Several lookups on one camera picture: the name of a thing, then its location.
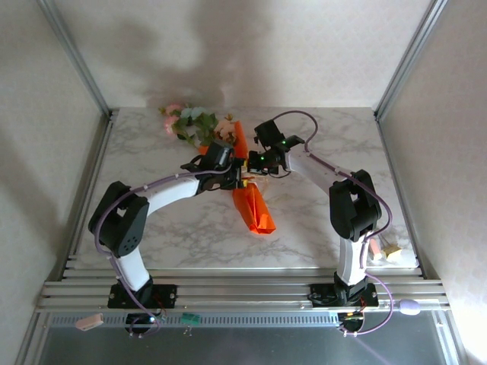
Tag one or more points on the cream sheer ribbon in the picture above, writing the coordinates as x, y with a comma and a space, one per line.
260, 181

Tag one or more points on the orange wrapping paper sheet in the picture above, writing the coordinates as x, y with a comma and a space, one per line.
255, 213

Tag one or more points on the peach artificial flower stem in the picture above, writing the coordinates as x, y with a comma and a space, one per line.
226, 127

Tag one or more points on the pale blue artificial flower stem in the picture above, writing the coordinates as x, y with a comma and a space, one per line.
194, 113

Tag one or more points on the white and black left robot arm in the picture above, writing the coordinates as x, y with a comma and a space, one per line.
171, 194

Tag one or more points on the small pink tube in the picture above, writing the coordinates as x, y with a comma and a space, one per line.
376, 251

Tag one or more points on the gold binder clip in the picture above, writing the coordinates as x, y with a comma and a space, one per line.
392, 254

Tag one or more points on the grey metal panel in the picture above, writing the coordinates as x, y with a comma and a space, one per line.
247, 346

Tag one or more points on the black controller board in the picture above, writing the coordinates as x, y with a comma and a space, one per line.
352, 318
142, 320

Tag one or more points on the small pink block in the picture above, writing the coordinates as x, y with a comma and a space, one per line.
89, 321

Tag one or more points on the aluminium extrusion base frame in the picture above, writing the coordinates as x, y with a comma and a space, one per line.
247, 292

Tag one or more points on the aluminium side rail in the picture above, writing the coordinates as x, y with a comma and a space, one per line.
99, 152
389, 152

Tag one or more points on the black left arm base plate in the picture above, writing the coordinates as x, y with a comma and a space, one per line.
167, 294

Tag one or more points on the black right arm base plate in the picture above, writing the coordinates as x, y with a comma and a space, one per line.
323, 294

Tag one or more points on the aluminium frame post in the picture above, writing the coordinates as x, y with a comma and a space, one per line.
75, 57
409, 57

